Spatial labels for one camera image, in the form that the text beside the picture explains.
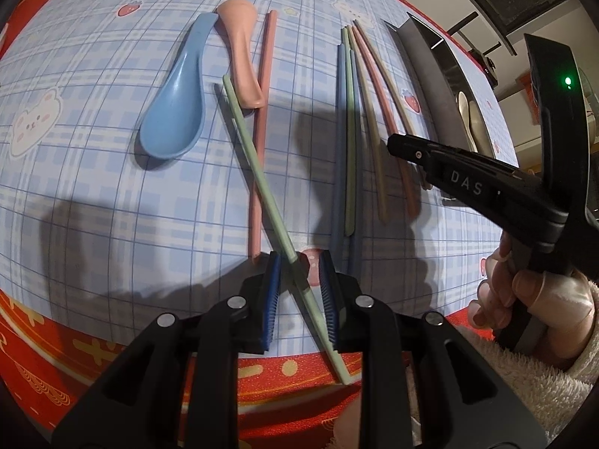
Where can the beige plastic spoon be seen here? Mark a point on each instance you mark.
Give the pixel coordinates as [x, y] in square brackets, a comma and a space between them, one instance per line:
[479, 126]
[464, 117]

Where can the metal utensil box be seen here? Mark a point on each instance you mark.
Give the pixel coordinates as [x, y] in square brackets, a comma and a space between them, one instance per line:
[430, 79]

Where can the green chopstick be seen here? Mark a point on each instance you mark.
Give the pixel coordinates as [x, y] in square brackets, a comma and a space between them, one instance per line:
[349, 173]
[262, 177]

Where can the blue plaid printed mat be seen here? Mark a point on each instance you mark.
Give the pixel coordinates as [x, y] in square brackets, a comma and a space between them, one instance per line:
[117, 196]

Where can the beige chopstick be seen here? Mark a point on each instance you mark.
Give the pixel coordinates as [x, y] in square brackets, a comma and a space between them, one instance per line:
[374, 149]
[388, 89]

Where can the small black device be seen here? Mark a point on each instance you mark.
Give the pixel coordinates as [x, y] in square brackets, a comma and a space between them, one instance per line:
[486, 68]

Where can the black metal frame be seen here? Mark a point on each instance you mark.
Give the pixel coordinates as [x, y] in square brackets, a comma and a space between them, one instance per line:
[486, 32]

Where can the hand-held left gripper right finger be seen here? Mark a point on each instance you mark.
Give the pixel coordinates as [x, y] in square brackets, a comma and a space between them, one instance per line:
[327, 301]

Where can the pink chopstick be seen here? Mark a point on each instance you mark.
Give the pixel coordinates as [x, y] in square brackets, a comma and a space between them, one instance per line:
[409, 191]
[259, 103]

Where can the red patterned tablecloth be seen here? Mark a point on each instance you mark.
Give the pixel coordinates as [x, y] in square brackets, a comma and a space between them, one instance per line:
[47, 360]

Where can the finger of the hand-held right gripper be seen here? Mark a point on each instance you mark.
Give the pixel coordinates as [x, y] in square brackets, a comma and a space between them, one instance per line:
[468, 177]

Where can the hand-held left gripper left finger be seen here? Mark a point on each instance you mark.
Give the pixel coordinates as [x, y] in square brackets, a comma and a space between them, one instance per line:
[274, 292]

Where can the blue plastic spoon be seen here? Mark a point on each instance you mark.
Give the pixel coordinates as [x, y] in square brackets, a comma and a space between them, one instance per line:
[173, 121]

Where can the person's right hand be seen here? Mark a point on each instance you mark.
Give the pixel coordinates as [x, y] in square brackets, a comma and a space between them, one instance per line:
[557, 299]

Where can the blue chopstick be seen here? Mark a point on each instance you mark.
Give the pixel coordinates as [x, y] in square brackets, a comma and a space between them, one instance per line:
[338, 149]

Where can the pink plastic spoon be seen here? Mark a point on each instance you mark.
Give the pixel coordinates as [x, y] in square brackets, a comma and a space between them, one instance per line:
[238, 46]

